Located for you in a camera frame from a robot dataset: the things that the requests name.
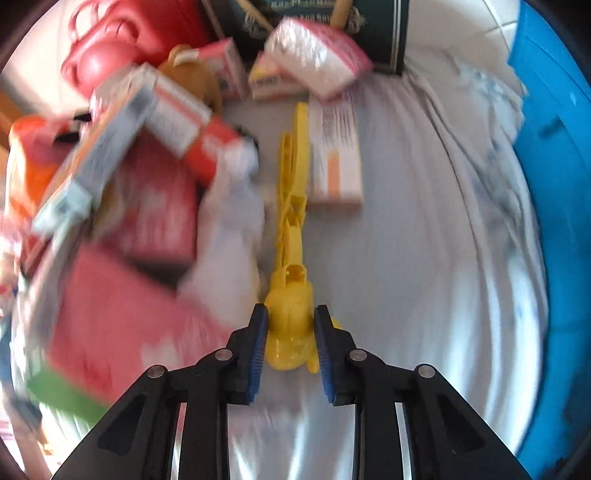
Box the green plush stocking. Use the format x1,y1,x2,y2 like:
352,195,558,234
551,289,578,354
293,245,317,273
28,371,109,421

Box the small pink box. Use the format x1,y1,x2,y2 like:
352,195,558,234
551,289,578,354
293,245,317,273
248,51,296,101

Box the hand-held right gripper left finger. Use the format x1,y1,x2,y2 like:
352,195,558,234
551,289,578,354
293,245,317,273
48,305,270,480

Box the large pink box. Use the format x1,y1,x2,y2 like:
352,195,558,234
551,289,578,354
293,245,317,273
28,244,250,411

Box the dark red box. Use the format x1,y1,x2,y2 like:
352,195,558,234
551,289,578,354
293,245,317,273
99,134,201,273

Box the white red carton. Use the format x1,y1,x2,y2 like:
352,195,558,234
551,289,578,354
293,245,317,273
90,62,259,183

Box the pink tissue pack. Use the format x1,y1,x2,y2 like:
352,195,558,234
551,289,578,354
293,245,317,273
263,17,374,101

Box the brown plush toy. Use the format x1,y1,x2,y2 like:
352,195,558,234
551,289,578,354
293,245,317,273
157,44,225,114

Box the long green orange box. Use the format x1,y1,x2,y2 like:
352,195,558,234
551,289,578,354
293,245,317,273
32,85,160,236

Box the orange plush toy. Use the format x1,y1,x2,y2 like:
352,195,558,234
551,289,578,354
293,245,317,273
7,115,88,222

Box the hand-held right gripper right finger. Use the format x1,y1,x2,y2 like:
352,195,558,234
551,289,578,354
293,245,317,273
314,305,534,480

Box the pink white box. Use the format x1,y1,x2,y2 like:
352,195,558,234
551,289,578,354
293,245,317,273
185,39,250,100

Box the white cloth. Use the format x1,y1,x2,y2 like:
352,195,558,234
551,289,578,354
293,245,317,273
185,152,273,324

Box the orange white medicine box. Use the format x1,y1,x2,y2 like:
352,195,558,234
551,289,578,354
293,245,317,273
307,90,365,206

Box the yellow duck plastic tongs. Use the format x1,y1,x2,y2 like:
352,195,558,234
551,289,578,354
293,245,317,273
263,102,345,374

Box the blue plastic crate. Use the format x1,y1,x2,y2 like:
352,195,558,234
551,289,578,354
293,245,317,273
507,0,591,480

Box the dark green gift bag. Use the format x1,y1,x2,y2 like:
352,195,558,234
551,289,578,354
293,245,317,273
203,0,411,77

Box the red toy suitcase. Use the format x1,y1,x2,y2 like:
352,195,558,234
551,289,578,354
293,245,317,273
60,0,213,97

